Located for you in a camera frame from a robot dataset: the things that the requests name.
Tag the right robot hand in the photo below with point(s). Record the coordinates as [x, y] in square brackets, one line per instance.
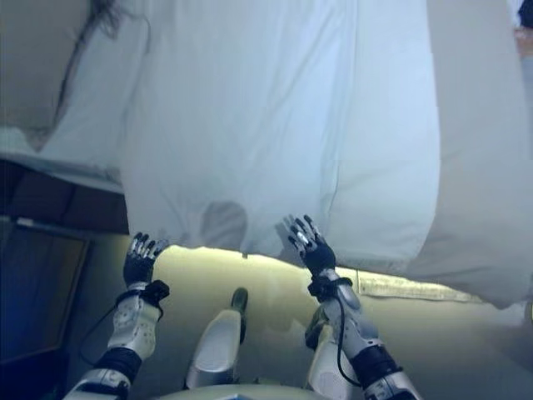
[318, 256]

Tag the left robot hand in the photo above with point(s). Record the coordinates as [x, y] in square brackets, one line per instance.
[139, 266]

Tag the white duvet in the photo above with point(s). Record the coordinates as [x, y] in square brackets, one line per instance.
[270, 125]

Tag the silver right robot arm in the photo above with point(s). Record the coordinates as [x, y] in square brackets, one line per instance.
[366, 333]

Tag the pale patterned floor rug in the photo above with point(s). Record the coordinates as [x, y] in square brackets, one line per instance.
[416, 287]

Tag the wooden nightstand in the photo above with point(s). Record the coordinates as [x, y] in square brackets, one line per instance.
[37, 291]

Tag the white pillow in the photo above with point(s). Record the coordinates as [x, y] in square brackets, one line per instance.
[91, 125]

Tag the large beige pillow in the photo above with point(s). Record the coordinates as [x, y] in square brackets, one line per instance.
[33, 62]

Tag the wicker laundry basket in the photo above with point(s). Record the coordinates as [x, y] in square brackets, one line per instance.
[524, 41]

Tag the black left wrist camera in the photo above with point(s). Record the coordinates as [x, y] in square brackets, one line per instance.
[156, 291]

